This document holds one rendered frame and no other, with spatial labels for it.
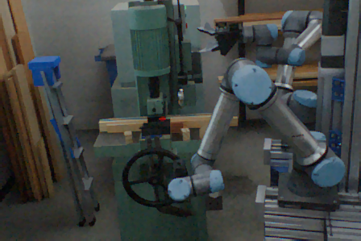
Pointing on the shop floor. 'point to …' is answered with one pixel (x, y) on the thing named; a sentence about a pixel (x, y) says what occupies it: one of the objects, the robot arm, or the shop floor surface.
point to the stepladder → (43, 67)
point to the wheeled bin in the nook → (108, 60)
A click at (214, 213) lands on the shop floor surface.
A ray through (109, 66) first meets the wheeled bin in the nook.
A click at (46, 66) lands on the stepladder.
